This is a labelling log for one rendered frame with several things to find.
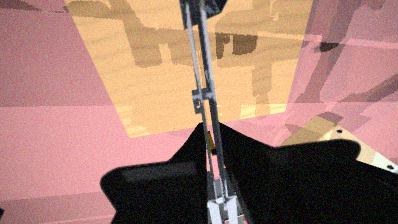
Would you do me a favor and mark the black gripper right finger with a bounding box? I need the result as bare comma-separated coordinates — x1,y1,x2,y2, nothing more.
219,122,361,224

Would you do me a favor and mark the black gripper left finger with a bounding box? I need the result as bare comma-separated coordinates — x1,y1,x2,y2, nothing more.
100,122,208,224

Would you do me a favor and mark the white cylinder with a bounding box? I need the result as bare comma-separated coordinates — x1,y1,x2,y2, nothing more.
238,216,245,224

